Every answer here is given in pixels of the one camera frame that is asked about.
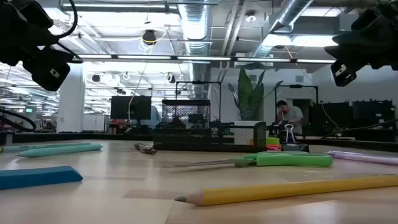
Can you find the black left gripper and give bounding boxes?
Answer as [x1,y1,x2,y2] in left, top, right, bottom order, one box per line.
[4,18,75,92]

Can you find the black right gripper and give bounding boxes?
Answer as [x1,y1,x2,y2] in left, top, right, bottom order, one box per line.
[324,24,398,87]

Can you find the teal pencil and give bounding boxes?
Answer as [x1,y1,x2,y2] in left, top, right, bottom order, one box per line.
[0,142,91,154]

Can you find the purple pen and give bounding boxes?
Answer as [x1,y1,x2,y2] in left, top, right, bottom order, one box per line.
[326,150,398,166]

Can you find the teal pen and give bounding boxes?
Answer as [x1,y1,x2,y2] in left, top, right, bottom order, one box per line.
[16,143,104,158]

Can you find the binder clip with silver handles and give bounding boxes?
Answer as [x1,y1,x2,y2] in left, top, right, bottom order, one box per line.
[280,123,310,153]

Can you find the green-handled scissors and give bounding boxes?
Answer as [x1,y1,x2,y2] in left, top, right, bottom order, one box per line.
[163,151,333,168]

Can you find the blue eraser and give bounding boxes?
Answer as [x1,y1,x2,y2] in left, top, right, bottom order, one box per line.
[0,165,84,190]

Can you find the brown pen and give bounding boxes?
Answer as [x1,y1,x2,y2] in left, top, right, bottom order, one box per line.
[134,142,157,156]

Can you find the yellow pencil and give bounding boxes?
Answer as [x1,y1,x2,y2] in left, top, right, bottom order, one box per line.
[174,174,398,207]

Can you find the dark cabinet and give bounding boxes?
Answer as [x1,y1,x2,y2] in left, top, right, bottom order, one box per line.
[353,98,396,131]
[312,101,354,131]

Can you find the person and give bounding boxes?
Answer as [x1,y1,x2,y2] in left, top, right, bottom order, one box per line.
[150,105,162,129]
[275,100,305,135]

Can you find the black ceiling-hung device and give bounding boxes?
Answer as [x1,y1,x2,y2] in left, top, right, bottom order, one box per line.
[142,29,157,46]

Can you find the green snake plant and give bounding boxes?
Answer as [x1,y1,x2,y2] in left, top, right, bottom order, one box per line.
[228,67,284,122]

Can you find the black computer monitor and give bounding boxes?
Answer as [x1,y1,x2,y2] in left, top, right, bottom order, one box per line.
[110,95,152,121]

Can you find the neon sticky notes pad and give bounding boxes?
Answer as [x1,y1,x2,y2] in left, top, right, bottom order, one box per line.
[248,136,281,152]

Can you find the white plant pot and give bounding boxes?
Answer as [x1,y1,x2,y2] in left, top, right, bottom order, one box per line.
[233,120,264,146]

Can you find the long ceiling light strip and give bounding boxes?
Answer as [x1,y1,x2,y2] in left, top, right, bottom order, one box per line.
[77,54,336,65]

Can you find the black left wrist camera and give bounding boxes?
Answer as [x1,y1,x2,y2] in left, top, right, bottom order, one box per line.
[17,0,54,30]

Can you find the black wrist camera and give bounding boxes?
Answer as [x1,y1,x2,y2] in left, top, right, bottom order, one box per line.
[17,0,54,30]
[351,7,381,32]

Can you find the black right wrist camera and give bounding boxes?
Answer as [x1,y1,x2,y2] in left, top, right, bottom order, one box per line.
[351,7,381,32]

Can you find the black cable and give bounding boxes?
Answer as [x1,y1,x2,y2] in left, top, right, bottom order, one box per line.
[0,107,37,133]
[55,0,78,40]

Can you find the black metal stand frame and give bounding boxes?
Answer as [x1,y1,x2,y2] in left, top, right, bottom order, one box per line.
[175,80,222,123]
[274,83,320,131]

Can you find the silver ceiling air duct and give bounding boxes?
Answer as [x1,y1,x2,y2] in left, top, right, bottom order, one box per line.
[250,0,315,58]
[177,0,213,100]

